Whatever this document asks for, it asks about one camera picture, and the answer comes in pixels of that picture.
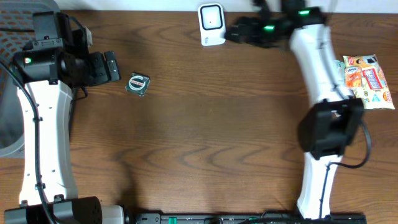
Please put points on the dark grey plastic basket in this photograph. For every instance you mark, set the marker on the dark grey plastic basket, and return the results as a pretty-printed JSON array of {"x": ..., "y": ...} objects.
[{"x": 16, "y": 32}]

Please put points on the teal wet wipes pack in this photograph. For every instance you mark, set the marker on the teal wet wipes pack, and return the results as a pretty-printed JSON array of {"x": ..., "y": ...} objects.
[{"x": 340, "y": 68}]

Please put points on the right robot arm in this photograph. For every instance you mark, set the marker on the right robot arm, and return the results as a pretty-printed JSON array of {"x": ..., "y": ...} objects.
[{"x": 334, "y": 113}]

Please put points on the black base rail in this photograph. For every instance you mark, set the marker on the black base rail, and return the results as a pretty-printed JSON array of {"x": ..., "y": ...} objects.
[{"x": 264, "y": 218}]

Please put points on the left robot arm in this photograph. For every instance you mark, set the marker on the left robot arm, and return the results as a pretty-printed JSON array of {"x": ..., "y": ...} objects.
[{"x": 46, "y": 73}]

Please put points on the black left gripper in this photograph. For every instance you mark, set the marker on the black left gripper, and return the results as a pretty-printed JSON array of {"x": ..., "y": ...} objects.
[{"x": 102, "y": 74}]

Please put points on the white blue snack bag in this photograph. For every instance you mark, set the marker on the white blue snack bag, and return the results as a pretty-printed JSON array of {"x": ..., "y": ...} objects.
[{"x": 374, "y": 92}]

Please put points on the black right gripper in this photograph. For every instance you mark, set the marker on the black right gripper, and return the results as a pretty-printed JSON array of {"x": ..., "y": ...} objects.
[{"x": 255, "y": 35}]

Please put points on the orange Kleenex tissue pack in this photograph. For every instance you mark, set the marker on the orange Kleenex tissue pack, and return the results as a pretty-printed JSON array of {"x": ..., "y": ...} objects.
[{"x": 353, "y": 77}]

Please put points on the white barcode scanner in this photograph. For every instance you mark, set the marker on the white barcode scanner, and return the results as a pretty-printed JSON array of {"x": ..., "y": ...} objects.
[{"x": 212, "y": 24}]

